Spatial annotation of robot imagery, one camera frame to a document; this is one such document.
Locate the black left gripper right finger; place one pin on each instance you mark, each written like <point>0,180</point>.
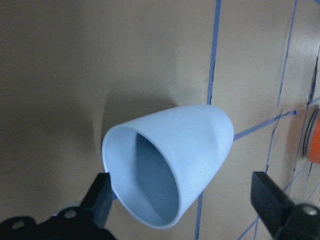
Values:
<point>271,204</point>

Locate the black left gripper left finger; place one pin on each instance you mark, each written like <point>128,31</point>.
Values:
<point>97,202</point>

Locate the light blue plastic cup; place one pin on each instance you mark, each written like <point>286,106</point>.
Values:
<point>160,163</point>

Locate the orange can with grey lid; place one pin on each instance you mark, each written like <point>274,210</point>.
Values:
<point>311,141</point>

